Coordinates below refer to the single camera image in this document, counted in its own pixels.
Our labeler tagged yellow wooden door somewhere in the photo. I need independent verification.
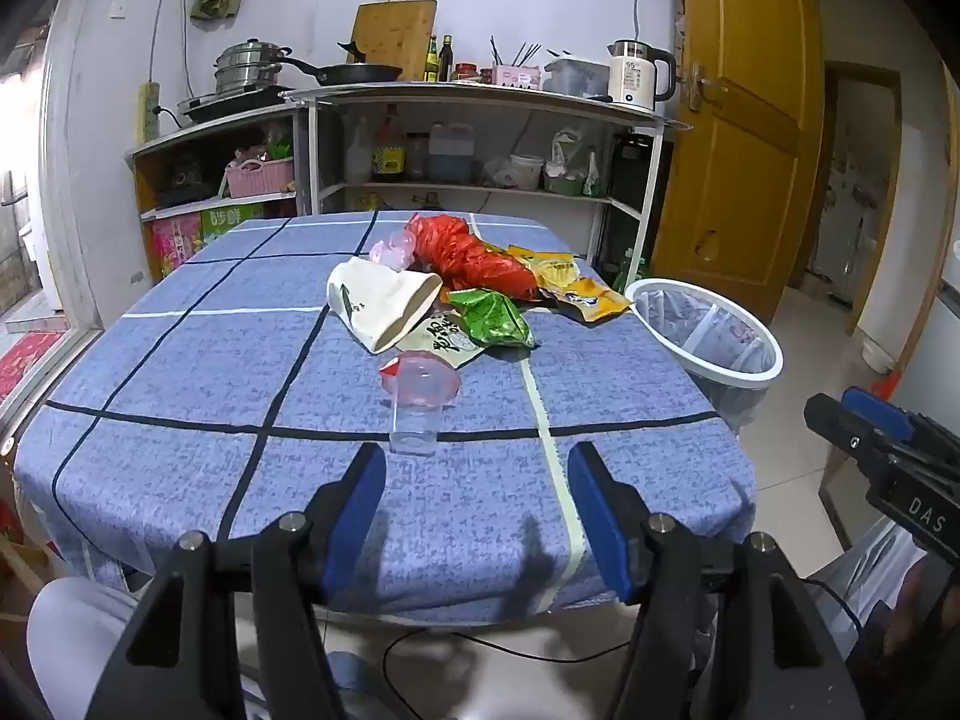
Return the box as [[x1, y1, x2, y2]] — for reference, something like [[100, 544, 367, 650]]
[[651, 0, 826, 325]]

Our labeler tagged grey plastic container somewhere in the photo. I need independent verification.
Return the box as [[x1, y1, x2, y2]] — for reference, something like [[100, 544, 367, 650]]
[[544, 58, 611, 99]]

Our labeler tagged yellow green snack wrapper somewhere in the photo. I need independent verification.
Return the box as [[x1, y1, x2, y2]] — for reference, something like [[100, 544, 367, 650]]
[[504, 244, 580, 301]]

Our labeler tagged white mesh trash bin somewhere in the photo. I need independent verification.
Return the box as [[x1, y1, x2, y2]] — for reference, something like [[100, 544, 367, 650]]
[[624, 277, 785, 432]]

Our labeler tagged white printed paper cup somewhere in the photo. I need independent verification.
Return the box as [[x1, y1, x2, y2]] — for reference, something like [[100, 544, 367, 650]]
[[327, 256, 443, 353]]

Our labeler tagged red plastic bag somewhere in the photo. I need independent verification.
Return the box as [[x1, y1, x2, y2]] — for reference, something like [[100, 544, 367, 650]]
[[407, 214, 542, 302]]

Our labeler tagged black frying pan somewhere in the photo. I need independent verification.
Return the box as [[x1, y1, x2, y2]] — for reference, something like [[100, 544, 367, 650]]
[[281, 55, 404, 88]]

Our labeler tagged dark gas stove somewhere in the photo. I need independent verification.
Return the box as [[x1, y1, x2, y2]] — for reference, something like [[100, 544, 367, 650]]
[[160, 156, 220, 209]]

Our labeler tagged long golden snack wrapper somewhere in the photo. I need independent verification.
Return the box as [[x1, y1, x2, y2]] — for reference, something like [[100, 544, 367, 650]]
[[555, 276, 635, 327]]

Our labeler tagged white electric kettle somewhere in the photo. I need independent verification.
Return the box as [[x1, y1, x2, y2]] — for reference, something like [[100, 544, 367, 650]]
[[606, 39, 677, 107]]

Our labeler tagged white printed bag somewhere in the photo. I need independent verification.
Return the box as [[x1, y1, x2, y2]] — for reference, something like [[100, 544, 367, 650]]
[[551, 127, 587, 178]]

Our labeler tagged person's right leg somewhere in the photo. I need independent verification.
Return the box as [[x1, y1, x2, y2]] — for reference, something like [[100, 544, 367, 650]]
[[814, 517, 932, 620]]

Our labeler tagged large white metal shelf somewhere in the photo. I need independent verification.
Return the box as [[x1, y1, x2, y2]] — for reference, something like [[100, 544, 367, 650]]
[[281, 81, 692, 275]]

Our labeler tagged wooden cutting board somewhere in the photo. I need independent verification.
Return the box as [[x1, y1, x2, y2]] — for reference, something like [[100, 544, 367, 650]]
[[352, 0, 438, 81]]

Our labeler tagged red floor mat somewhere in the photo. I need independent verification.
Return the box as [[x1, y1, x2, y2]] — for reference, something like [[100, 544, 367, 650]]
[[0, 330, 70, 400]]

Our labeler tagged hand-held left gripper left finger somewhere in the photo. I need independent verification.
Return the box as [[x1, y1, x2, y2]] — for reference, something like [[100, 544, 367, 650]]
[[101, 441, 388, 720]]

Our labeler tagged blue checked tablecloth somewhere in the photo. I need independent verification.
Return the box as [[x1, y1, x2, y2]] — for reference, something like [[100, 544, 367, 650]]
[[13, 210, 758, 627]]

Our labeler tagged bunch of dark chopsticks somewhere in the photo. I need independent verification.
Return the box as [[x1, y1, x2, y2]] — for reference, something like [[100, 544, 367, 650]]
[[489, 35, 542, 68]]

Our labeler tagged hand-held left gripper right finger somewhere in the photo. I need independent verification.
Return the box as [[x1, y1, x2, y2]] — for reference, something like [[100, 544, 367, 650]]
[[567, 441, 860, 720]]

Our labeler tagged person's leg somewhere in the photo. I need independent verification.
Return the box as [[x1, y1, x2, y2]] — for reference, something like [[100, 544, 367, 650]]
[[814, 517, 932, 620], [26, 577, 155, 720]]

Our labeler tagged yellowed power strip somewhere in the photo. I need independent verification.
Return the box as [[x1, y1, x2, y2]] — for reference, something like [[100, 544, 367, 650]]
[[137, 82, 159, 145]]

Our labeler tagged white spray bottle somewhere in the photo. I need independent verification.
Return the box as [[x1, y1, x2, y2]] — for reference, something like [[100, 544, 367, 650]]
[[347, 116, 376, 182]]

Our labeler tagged pink jelly cup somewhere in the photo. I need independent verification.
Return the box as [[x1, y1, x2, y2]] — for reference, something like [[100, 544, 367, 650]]
[[380, 351, 461, 407]]

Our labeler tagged pink carton box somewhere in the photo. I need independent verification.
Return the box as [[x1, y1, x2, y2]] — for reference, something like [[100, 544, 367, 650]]
[[150, 213, 204, 280]]

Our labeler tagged stainless steamer pot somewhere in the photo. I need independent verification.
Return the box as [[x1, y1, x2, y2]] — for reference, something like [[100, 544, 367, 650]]
[[214, 39, 293, 96]]

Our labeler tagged brass door handle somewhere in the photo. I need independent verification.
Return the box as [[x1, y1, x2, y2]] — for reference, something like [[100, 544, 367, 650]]
[[685, 62, 730, 111]]

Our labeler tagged beige printed paper packet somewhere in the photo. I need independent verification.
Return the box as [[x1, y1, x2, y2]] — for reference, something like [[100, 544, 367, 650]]
[[397, 311, 488, 368]]

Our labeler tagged pink clear plastic cup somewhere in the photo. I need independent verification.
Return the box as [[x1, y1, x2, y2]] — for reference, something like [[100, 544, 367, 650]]
[[371, 231, 417, 271]]

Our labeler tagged pink plastic basket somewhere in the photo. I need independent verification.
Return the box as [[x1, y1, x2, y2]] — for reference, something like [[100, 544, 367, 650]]
[[225, 157, 296, 199]]

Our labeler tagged green foil snack wrapper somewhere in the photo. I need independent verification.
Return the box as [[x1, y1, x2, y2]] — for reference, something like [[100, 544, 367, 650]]
[[448, 289, 537, 350]]

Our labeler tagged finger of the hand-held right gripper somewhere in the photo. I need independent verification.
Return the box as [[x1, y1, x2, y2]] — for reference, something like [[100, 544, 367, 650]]
[[804, 394, 901, 470], [841, 388, 916, 440]]

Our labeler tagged person's left leg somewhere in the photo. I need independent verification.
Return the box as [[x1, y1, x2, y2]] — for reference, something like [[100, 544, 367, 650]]
[[26, 577, 155, 720]]

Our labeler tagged small wooden shelf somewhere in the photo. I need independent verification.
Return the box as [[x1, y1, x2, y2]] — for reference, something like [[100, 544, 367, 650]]
[[126, 101, 310, 284]]

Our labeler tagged black induction cooker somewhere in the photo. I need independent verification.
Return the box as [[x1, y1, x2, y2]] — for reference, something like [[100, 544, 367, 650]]
[[178, 86, 295, 122]]

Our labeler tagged green carton box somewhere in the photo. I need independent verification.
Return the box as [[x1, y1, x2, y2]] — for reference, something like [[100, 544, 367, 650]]
[[201, 202, 266, 245]]

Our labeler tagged black floor cable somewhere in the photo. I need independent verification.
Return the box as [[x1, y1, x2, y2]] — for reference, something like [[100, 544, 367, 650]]
[[381, 628, 640, 720]]

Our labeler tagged person's right hand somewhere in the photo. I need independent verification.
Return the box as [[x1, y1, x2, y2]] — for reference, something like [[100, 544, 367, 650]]
[[881, 562, 960, 680]]

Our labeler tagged translucent jerry can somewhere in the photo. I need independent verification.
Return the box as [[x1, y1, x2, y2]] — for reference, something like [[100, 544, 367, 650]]
[[427, 123, 476, 182]]

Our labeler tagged red-capped seasoning bottle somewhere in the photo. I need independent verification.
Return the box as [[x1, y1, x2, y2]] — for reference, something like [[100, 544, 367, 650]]
[[373, 105, 407, 180]]

